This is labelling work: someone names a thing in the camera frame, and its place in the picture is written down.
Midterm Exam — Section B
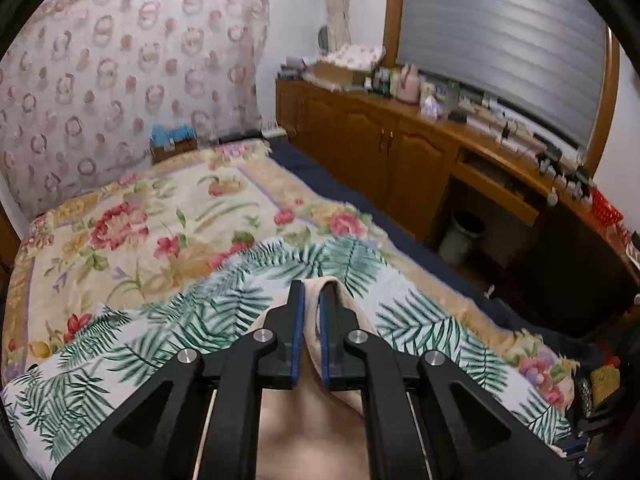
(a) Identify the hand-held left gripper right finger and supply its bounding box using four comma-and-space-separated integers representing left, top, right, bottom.
318, 282, 581, 480

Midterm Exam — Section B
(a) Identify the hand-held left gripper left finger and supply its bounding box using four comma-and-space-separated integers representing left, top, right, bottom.
52, 280, 306, 480

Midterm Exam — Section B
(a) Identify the peach printed t-shirt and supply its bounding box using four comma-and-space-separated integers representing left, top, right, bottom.
255, 276, 376, 480

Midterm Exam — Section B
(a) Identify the yellow patterned cloth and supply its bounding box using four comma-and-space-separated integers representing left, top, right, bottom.
590, 365, 620, 392

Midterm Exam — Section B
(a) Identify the leaf print blanket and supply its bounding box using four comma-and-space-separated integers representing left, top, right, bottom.
0, 237, 573, 466

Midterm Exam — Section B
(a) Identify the grey trash bin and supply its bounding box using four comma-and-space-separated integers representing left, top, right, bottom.
439, 211, 487, 266

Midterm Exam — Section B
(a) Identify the floral blanket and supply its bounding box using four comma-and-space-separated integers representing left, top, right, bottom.
0, 140, 576, 411

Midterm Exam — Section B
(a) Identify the red box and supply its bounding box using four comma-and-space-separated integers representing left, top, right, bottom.
590, 187, 626, 226

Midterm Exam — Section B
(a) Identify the wooden cabinet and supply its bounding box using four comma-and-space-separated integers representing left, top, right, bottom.
275, 77, 640, 321

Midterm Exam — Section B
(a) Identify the blue packet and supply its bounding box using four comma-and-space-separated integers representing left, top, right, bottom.
150, 124, 197, 161

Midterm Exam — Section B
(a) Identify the small purple white item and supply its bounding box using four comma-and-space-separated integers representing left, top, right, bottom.
420, 94, 444, 121

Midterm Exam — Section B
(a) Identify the cardboard box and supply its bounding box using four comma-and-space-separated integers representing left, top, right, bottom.
315, 61, 368, 86

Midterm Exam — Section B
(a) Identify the pink jug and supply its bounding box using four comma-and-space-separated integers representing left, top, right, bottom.
398, 64, 421, 103

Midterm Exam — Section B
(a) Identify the floral cloth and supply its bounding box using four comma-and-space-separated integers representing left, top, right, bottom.
325, 44, 386, 68

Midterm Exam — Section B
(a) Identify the wooden door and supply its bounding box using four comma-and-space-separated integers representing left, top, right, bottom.
0, 205, 21, 271

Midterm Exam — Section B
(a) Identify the beige lace curtain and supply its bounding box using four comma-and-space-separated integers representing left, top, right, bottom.
320, 0, 356, 53

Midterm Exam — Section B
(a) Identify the circle pattern curtain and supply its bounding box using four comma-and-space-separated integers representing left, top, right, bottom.
0, 0, 273, 221

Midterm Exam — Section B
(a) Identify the wooden window frame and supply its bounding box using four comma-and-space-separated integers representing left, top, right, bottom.
384, 0, 621, 176

